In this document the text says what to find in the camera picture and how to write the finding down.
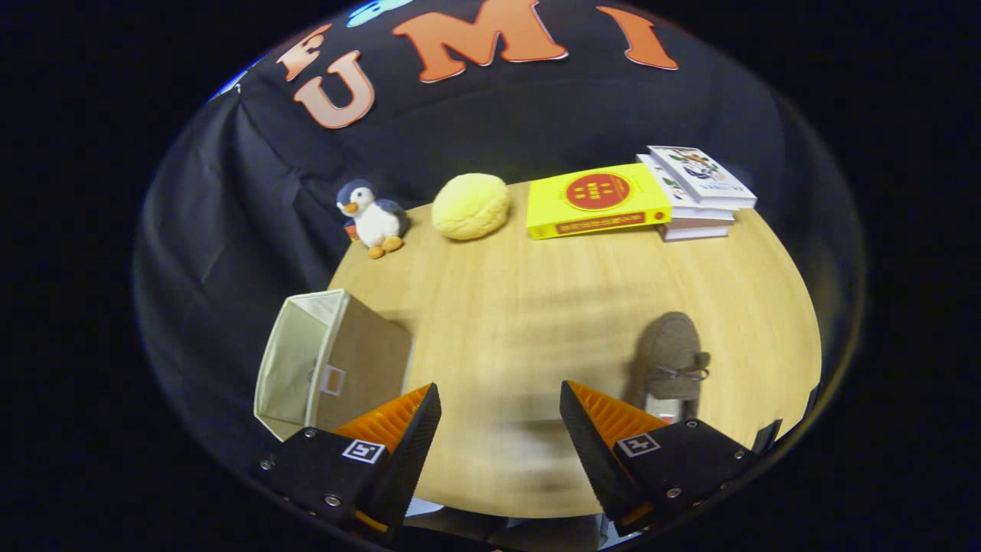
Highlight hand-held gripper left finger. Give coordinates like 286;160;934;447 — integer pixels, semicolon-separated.
259;383;443;537

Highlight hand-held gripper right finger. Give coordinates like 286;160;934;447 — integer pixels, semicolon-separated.
559;380;760;538

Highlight cream fabric storage box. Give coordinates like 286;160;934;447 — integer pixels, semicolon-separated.
254;289;415;442

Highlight brown suede shoe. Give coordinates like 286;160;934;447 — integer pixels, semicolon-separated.
630;310;712;423

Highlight penguin plush toy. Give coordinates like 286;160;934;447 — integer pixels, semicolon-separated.
336;179;408;260

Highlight yellow book red circle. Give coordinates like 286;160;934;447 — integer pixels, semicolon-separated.
526;163;673;241

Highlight yellow bun plush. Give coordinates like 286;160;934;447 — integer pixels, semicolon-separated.
431;172;512;242

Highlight black backdrop cloth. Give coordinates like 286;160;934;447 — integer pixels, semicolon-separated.
132;0;867;476

